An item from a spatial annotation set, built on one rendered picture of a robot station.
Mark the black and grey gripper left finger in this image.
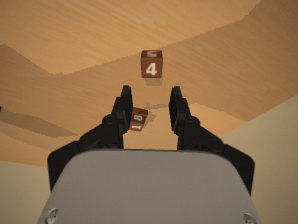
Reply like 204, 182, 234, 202
47, 85, 133, 192

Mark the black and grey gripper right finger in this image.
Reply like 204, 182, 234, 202
169, 86, 255, 197

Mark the brown wooden tray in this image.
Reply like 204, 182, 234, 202
132, 107, 148, 123

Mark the brown number cube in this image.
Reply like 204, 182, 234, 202
141, 50, 163, 78
130, 113, 145, 131

